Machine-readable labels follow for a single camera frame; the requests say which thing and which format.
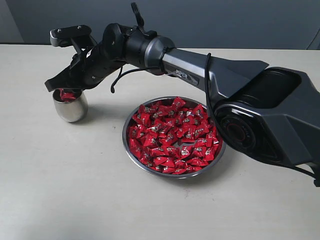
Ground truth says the stainless steel cup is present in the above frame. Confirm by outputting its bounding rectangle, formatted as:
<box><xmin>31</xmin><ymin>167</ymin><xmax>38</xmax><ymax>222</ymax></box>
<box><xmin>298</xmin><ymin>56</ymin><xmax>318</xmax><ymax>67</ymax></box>
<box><xmin>52</xmin><ymin>89</ymin><xmax>88</xmax><ymax>123</ymax></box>

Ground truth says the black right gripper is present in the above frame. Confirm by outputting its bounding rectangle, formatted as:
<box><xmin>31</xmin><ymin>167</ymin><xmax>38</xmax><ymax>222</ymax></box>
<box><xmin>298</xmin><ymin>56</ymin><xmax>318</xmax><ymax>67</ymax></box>
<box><xmin>44</xmin><ymin>46</ymin><xmax>120</xmax><ymax>92</ymax></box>

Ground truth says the red candy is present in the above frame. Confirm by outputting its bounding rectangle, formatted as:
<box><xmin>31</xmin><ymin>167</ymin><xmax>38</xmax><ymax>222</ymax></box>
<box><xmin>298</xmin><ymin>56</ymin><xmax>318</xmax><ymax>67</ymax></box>
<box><xmin>58</xmin><ymin>89</ymin><xmax>81</xmax><ymax>103</ymax></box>

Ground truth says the stainless steel plate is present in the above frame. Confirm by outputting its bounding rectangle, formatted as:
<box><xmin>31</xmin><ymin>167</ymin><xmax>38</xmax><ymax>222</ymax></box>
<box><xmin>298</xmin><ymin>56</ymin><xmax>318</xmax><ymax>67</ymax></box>
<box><xmin>122</xmin><ymin>96</ymin><xmax>227</xmax><ymax>180</ymax></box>

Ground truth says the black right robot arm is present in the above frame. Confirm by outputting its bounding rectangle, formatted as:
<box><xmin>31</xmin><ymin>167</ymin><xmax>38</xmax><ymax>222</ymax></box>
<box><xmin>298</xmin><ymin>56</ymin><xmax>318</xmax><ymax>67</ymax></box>
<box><xmin>45</xmin><ymin>3</ymin><xmax>320</xmax><ymax>186</ymax></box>

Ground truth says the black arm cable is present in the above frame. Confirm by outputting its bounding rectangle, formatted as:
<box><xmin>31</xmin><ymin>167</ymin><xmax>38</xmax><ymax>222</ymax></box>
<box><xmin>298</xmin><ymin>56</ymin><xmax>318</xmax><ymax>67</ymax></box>
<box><xmin>110</xmin><ymin>66</ymin><xmax>141</xmax><ymax>94</ymax></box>

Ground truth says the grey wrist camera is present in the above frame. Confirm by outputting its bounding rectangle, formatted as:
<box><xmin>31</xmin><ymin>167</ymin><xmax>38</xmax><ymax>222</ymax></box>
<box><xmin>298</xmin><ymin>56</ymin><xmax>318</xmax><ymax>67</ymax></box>
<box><xmin>49</xmin><ymin>25</ymin><xmax>92</xmax><ymax>48</ymax></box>

